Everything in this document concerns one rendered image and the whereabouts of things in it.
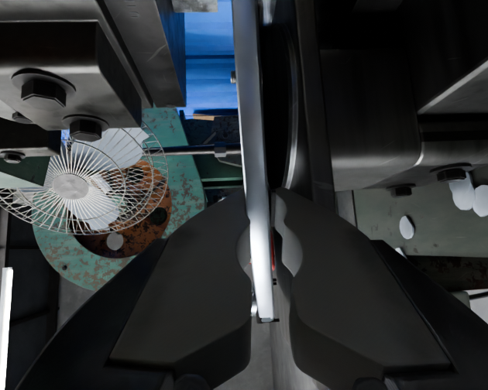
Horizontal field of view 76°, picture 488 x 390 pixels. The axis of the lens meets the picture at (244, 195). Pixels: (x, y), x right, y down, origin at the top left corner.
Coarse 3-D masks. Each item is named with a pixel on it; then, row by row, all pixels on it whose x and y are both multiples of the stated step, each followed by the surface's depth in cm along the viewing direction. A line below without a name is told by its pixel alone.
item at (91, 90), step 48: (0, 0) 17; (48, 0) 17; (96, 0) 17; (0, 48) 18; (48, 48) 18; (96, 48) 19; (0, 96) 21; (48, 96) 19; (96, 96) 22; (144, 96) 28
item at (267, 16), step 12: (264, 0) 28; (276, 0) 23; (324, 0) 23; (336, 0) 23; (264, 12) 28; (324, 12) 24; (264, 24) 29; (324, 24) 25; (264, 36) 29; (264, 48) 29
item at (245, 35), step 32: (256, 0) 10; (256, 32) 10; (256, 64) 10; (256, 96) 10; (256, 128) 10; (256, 160) 10; (256, 192) 11; (256, 224) 11; (256, 256) 12; (256, 288) 13
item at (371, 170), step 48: (288, 0) 19; (288, 48) 18; (384, 48) 20; (288, 96) 18; (336, 96) 19; (384, 96) 19; (288, 144) 18; (336, 144) 18; (384, 144) 18; (432, 144) 19; (480, 144) 19; (288, 288) 23; (288, 336) 24
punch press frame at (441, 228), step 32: (0, 160) 33; (32, 160) 38; (384, 192) 35; (416, 192) 29; (448, 192) 25; (384, 224) 35; (416, 224) 29; (448, 224) 25; (480, 224) 22; (480, 256) 22
